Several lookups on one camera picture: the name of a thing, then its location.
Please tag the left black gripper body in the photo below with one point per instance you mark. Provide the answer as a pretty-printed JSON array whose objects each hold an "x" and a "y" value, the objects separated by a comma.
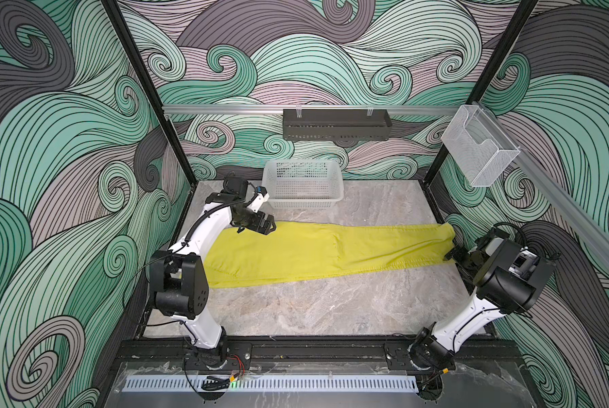
[{"x": 251, "y": 221}]

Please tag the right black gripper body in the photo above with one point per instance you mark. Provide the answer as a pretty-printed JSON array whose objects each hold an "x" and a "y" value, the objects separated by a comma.
[{"x": 468, "y": 263}]

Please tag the yellow-green long pants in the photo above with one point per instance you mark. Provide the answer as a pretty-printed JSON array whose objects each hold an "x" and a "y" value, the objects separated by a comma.
[{"x": 297, "y": 252}]

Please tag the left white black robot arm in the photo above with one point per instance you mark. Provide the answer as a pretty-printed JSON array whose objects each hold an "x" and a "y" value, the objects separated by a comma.
[{"x": 178, "y": 284}]

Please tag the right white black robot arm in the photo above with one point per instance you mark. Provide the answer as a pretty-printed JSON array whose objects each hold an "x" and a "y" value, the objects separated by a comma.
[{"x": 507, "y": 278}]

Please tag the white plastic mesh basket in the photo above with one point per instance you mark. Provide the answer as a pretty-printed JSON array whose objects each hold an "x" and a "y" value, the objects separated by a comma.
[{"x": 303, "y": 184}]

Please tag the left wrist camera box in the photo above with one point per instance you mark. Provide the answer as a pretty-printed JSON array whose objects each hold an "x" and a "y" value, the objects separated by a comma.
[{"x": 260, "y": 196}]

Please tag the black perforated wall tray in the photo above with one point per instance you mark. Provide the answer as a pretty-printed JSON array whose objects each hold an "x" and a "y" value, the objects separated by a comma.
[{"x": 336, "y": 125}]

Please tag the clear acrylic wall holder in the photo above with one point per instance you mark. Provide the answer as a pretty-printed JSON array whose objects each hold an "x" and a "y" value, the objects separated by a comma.
[{"x": 479, "y": 145}]

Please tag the right aluminium rail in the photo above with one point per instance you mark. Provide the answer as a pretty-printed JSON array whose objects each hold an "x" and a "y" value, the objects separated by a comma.
[{"x": 540, "y": 161}]

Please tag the aluminium rail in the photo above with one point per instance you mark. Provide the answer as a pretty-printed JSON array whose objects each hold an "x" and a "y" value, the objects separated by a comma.
[
  {"x": 540, "y": 161},
  {"x": 238, "y": 109}
]

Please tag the back aluminium rail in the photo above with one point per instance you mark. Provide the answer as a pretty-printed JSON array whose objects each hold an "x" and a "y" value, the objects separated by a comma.
[{"x": 238, "y": 109}]

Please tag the white slotted cable duct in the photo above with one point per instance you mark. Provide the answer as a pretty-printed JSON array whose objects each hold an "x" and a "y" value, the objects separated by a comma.
[{"x": 275, "y": 383}]

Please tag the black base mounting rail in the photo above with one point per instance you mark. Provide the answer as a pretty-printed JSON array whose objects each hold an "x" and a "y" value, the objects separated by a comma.
[{"x": 259, "y": 354}]

